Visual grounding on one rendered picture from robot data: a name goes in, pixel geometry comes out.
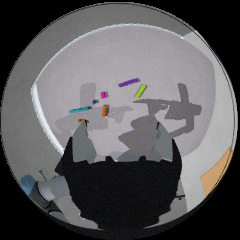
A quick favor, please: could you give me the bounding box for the lime green rod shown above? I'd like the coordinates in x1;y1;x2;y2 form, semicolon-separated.
134;84;145;99

